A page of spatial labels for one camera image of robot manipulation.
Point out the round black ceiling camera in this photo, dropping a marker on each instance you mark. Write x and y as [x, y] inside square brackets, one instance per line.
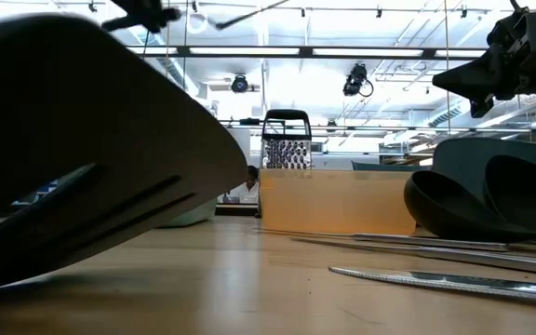
[239, 84]

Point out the black plastic ladle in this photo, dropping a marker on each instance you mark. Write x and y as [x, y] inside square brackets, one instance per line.
[435, 200]

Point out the white machine cabinet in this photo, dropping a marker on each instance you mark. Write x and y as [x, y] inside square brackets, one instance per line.
[240, 149]

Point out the black hanging camera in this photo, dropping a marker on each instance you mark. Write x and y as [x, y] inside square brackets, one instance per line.
[355, 79]

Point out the black slotted spatula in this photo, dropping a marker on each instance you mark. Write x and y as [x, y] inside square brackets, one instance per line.
[86, 102]

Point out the black overhead frame bar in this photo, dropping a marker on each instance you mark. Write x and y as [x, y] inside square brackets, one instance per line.
[183, 51]

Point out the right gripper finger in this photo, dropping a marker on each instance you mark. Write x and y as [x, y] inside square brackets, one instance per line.
[473, 81]
[482, 107]

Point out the metal box grater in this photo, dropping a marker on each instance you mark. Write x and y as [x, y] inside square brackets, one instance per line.
[286, 153]

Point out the orange translucent plastic container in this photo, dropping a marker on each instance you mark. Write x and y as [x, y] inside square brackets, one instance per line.
[333, 200]

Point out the silver ceiling duct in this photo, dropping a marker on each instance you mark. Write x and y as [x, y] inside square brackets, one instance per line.
[175, 70]

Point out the silver serrated knife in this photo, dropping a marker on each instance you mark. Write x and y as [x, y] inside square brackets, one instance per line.
[435, 279]

